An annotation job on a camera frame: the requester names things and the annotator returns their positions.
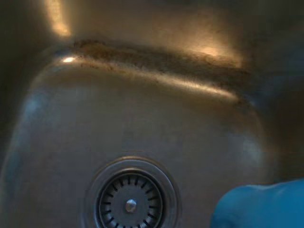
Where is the metal sink drain strainer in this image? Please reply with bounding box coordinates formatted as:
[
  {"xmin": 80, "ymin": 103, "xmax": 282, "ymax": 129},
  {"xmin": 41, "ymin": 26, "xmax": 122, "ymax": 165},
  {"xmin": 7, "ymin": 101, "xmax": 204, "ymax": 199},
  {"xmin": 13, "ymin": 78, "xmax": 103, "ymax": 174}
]
[{"xmin": 91, "ymin": 157, "xmax": 178, "ymax": 228}]

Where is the stainless steel double sink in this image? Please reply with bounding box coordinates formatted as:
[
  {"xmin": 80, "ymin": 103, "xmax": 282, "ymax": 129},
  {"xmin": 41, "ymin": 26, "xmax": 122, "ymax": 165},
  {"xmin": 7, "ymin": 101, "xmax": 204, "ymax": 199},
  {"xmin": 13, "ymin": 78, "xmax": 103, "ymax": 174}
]
[{"xmin": 0, "ymin": 0, "xmax": 304, "ymax": 228}]

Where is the blue ceramic mug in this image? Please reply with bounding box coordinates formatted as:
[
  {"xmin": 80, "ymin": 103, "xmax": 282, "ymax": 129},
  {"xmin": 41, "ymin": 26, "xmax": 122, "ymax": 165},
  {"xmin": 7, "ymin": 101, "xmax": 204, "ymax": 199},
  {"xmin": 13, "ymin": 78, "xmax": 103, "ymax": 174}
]
[{"xmin": 210, "ymin": 178, "xmax": 304, "ymax": 228}]

